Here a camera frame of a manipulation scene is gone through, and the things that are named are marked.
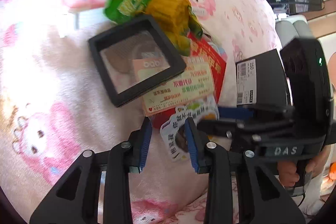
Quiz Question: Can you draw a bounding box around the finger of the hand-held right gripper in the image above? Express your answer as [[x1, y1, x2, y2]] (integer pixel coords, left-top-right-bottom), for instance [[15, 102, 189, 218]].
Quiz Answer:
[[217, 105, 296, 123], [196, 119, 266, 146]]

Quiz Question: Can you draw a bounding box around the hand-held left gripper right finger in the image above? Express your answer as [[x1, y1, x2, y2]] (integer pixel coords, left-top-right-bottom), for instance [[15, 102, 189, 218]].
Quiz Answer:
[[184, 117, 306, 224]]

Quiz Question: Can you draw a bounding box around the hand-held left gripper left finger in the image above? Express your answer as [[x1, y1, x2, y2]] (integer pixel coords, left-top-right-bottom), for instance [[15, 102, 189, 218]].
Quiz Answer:
[[29, 117, 153, 224]]

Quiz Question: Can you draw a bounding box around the white small snack packet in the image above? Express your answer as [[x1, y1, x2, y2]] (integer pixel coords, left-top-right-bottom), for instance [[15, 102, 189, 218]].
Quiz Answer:
[[160, 95, 219, 163]]

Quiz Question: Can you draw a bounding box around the black cardboard box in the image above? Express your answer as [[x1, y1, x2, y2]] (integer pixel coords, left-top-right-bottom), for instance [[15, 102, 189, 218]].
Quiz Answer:
[[235, 49, 293, 109]]

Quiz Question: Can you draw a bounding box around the red printed card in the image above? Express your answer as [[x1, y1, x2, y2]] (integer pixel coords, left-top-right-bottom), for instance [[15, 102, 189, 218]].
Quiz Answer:
[[157, 32, 227, 132]]

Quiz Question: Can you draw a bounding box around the cream sheet with coloured labels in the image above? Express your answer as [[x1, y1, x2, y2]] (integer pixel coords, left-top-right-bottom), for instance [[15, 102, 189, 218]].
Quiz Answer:
[[143, 56, 214, 117]]

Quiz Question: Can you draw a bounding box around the black square display frame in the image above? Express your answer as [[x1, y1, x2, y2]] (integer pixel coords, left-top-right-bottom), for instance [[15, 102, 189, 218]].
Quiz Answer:
[[88, 15, 187, 108]]

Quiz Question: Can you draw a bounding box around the person's right hand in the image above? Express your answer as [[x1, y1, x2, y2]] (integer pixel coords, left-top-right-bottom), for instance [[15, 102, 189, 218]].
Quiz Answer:
[[278, 147, 332, 189]]

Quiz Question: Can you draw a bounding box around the grey padded headboard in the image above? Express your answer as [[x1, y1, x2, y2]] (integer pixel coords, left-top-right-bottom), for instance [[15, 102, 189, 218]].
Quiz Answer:
[[275, 15, 314, 42]]

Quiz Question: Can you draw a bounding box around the small pink paper card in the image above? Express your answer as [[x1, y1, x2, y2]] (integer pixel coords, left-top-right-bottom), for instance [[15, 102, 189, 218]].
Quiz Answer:
[[131, 52, 172, 88]]

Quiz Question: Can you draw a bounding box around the pink cartoon printed blanket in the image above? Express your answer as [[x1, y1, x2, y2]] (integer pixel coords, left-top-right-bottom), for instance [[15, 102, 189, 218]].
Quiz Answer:
[[0, 0, 289, 224]]

